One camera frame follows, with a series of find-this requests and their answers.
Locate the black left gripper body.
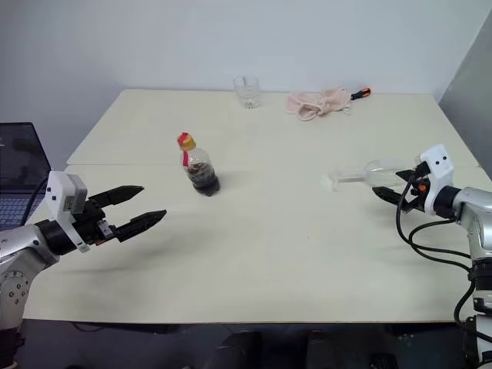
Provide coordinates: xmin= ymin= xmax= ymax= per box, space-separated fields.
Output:
xmin=74 ymin=197 xmax=119 ymax=248

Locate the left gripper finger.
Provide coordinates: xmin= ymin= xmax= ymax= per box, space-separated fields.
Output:
xmin=88 ymin=185 xmax=145 ymax=212
xmin=115 ymin=209 xmax=168 ymax=244

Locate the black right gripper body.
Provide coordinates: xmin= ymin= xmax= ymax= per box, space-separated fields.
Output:
xmin=398 ymin=162 xmax=431 ymax=215

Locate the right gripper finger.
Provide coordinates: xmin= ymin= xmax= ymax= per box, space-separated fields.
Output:
xmin=371 ymin=185 xmax=405 ymax=207
xmin=395 ymin=168 xmax=420 ymax=185

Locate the clear wine glass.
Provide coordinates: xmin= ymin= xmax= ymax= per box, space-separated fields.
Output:
xmin=321 ymin=158 xmax=414 ymax=192

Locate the cola bottle with dark liquid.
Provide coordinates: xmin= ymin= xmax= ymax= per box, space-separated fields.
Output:
xmin=178 ymin=144 xmax=221 ymax=198

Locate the yellow and red bottle cap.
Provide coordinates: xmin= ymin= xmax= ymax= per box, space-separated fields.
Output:
xmin=176 ymin=131 xmax=198 ymax=151

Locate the black and orange screwdriver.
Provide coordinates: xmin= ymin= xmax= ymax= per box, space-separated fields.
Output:
xmin=349 ymin=86 xmax=374 ymax=102

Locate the dark open laptop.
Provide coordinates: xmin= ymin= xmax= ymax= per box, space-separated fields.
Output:
xmin=0 ymin=122 xmax=53 ymax=232

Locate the pink crumpled cloth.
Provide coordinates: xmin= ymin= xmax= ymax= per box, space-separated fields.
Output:
xmin=284 ymin=87 xmax=353 ymax=123

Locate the clear glass tumbler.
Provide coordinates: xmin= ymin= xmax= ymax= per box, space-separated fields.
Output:
xmin=232 ymin=75 xmax=260 ymax=110

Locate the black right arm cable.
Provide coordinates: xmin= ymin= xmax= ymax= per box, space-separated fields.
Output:
xmin=395 ymin=168 xmax=478 ymax=332

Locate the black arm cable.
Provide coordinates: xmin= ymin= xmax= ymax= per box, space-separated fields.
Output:
xmin=395 ymin=168 xmax=478 ymax=332
xmin=22 ymin=172 xmax=52 ymax=227

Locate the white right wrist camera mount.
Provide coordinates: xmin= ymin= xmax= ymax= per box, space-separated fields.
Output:
xmin=417 ymin=144 xmax=455 ymax=215

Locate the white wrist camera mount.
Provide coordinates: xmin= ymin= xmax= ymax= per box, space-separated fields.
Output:
xmin=417 ymin=144 xmax=455 ymax=215
xmin=44 ymin=171 xmax=91 ymax=254

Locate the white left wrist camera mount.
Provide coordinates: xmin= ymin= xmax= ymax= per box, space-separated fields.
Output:
xmin=44 ymin=171 xmax=91 ymax=254

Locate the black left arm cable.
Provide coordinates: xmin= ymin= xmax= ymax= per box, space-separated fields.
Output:
xmin=22 ymin=172 xmax=52 ymax=227

